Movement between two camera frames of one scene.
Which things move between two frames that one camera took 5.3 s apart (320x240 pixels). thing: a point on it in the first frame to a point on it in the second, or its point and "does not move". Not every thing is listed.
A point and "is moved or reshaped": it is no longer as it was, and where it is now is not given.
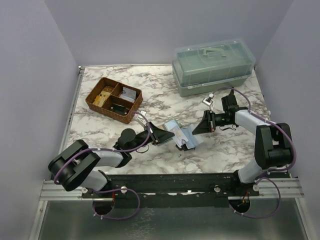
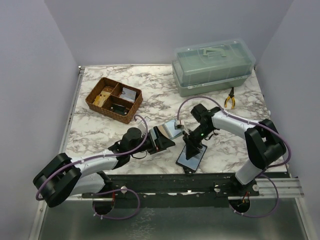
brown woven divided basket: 114,99 does not move
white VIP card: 128,94 does not move
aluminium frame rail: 66,135 does not move
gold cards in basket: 100,100 does not move
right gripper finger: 207,124 to 191,150
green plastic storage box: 208,67 does not move
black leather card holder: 193,140 is moved or reshaped
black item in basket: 119,109 does not move
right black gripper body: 221,120 to 196,136
